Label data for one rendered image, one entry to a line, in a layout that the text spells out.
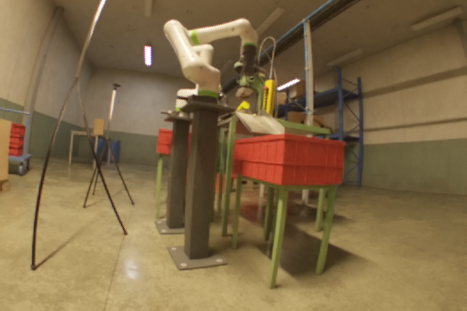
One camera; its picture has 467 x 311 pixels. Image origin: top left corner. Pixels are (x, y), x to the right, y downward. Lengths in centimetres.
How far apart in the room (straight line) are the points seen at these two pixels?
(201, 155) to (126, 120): 898
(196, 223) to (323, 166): 74
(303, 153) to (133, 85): 979
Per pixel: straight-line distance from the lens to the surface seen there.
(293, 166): 95
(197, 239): 129
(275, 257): 105
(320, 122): 757
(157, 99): 1017
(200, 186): 120
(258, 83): 199
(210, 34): 145
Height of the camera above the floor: 64
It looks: 6 degrees up
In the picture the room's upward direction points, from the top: 5 degrees clockwise
